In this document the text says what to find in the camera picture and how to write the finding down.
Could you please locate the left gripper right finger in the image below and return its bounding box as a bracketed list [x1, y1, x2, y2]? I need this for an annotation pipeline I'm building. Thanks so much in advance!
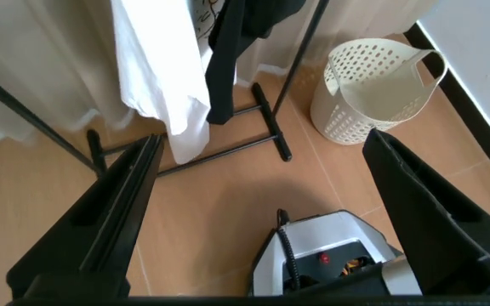
[362, 128, 490, 297]

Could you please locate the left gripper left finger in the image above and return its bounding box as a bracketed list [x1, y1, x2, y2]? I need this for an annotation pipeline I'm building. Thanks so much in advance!
[6, 133, 165, 299]

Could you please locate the white printed T-shirt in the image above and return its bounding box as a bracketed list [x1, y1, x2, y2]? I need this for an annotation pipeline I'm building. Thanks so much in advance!
[109, 0, 225, 166]

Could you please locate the black garment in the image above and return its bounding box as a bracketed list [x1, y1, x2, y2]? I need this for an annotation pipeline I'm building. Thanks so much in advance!
[205, 0, 308, 126]

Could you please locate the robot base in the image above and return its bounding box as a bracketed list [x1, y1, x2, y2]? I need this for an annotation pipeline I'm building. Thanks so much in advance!
[248, 209, 490, 298]

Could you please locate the white laundry basket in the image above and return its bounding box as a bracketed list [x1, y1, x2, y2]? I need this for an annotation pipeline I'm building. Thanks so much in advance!
[311, 37, 449, 146]

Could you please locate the black clothes rack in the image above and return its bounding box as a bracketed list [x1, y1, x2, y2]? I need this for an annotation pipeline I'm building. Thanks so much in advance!
[0, 0, 331, 179]

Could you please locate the beige curtain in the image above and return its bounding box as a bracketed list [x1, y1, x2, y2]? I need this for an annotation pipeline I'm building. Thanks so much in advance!
[0, 0, 437, 148]

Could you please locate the black cable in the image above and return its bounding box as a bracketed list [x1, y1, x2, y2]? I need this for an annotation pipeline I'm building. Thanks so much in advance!
[275, 207, 302, 292]

